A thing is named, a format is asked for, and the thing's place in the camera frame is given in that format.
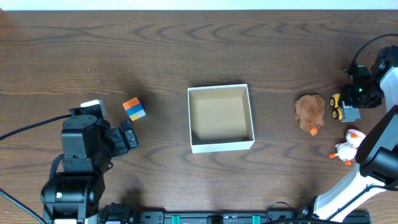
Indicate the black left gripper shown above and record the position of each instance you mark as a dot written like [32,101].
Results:
[123,140]

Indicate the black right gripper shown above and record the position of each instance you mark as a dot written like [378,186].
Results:
[347,96]

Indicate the yellow grey toy truck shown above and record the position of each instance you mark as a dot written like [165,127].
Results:
[341,111]

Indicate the multicolour puzzle cube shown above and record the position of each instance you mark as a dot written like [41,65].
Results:
[134,109]

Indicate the brown plush toy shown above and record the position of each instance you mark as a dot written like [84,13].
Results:
[309,111]

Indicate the pink white duck toy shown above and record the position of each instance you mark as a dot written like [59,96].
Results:
[346,151]

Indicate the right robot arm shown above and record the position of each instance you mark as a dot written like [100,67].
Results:
[376,159]

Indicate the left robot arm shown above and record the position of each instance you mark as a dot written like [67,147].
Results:
[89,144]

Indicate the white cardboard box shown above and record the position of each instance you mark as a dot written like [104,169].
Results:
[220,118]

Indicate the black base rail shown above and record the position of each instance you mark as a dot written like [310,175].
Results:
[123,214]

